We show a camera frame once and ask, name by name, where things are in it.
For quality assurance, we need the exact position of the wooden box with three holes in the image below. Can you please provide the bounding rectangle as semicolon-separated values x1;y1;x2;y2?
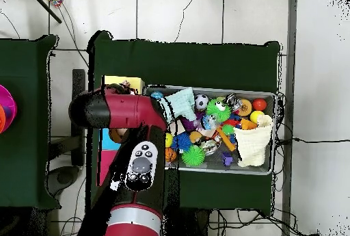
96;75;145;188

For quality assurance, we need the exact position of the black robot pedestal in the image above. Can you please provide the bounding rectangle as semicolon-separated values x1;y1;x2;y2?
163;207;211;236

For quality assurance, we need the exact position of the small green spiky ball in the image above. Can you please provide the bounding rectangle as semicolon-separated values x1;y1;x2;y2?
180;144;206;167

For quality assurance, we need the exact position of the thin black floor cable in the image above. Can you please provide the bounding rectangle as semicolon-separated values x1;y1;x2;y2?
278;136;350;145

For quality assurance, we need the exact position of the cream knitted cloth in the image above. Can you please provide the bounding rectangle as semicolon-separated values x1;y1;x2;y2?
233;114;274;168

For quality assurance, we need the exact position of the pink bowl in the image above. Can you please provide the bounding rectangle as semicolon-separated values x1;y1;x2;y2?
0;83;18;135

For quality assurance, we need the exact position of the shallow mesh bin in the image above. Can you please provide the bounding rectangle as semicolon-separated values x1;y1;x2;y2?
144;83;277;176

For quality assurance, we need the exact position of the blue spiky ball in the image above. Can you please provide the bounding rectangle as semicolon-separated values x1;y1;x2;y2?
171;131;193;152

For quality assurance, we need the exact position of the orange basketball toy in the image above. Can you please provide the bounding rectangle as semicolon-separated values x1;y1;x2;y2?
165;147;178;163

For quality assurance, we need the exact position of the dark green side tablecloth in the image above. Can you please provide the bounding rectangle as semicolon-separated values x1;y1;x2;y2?
0;34;62;210

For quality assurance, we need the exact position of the mint green cloth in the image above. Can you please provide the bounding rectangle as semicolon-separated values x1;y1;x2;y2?
159;87;197;123

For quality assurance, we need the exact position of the black rod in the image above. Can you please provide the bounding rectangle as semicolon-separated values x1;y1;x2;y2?
28;0;63;24

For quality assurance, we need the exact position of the large green spiky eyed ball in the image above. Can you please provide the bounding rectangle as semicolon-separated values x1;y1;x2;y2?
205;96;232;123

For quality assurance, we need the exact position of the black and white soccer ball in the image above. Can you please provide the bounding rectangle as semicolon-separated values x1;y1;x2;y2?
193;94;210;110

